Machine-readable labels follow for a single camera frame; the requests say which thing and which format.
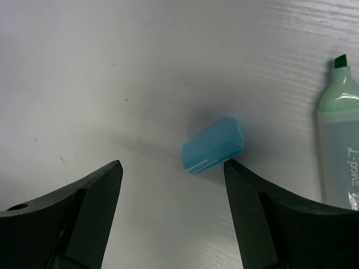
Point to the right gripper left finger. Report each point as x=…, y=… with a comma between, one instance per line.
x=66, y=228

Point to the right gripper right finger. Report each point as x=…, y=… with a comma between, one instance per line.
x=276, y=228

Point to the blue highlighter cap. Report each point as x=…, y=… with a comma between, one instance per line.
x=220, y=142

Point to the green grey highlighter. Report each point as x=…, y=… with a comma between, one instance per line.
x=337, y=115

